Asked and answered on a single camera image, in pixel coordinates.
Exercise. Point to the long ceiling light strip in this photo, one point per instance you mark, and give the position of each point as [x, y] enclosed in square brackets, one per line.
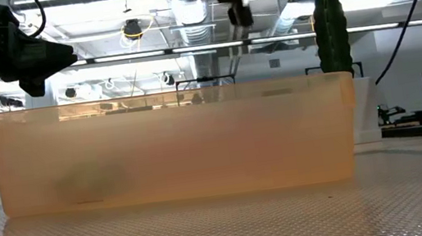
[164, 51]

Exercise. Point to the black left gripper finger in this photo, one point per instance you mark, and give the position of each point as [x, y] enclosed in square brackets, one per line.
[45, 56]

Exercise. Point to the black ceiling fixture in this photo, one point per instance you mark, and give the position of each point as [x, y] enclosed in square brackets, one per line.
[132, 29]

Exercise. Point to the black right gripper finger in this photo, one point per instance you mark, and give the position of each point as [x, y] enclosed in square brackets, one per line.
[240, 15]

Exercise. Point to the black rectangular metal frame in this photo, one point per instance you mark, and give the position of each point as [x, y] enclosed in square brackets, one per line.
[205, 79]
[311, 69]

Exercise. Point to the translucent orange plastic bin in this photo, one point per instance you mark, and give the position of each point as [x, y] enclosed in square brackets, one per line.
[182, 147]

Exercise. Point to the green cactus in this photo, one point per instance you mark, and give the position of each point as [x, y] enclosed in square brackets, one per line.
[331, 30]

